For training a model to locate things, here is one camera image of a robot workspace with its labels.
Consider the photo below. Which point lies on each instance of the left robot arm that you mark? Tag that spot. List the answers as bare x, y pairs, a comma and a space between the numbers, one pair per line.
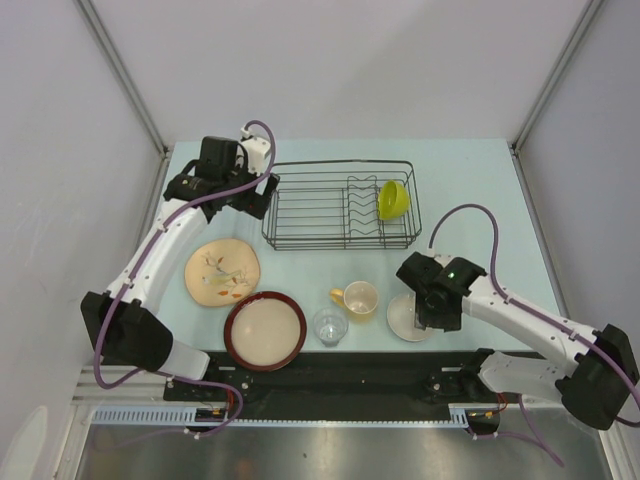
122, 322

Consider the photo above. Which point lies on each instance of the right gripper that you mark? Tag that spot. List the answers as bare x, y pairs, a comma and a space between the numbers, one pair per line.
449, 322

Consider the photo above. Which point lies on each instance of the green bowl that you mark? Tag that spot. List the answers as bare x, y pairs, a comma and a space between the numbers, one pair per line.
393, 200

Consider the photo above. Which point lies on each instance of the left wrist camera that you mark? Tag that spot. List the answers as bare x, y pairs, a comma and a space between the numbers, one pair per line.
258, 151

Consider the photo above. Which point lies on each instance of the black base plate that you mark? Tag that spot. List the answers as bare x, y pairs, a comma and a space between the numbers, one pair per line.
363, 408

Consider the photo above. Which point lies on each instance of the white cable duct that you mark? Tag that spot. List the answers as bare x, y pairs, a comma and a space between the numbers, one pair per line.
176, 416

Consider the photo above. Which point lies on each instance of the red rimmed round plate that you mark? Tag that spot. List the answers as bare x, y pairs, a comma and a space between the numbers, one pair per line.
265, 331

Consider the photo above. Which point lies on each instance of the clear plastic cup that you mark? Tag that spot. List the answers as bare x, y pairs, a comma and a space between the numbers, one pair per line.
330, 326

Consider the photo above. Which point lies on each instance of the black wire dish rack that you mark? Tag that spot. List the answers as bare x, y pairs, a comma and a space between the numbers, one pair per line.
332, 205

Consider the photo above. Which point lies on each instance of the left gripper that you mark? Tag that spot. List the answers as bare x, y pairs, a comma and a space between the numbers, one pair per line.
254, 204

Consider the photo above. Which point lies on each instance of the beige bird pattern plate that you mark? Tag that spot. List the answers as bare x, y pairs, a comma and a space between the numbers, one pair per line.
222, 272

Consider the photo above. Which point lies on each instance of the white bowl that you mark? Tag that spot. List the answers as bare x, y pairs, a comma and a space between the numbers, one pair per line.
401, 313

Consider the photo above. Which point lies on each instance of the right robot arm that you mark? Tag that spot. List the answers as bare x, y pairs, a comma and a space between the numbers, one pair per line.
590, 372

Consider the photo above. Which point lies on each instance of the yellow mug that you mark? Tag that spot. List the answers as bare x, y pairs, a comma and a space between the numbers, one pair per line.
359, 299

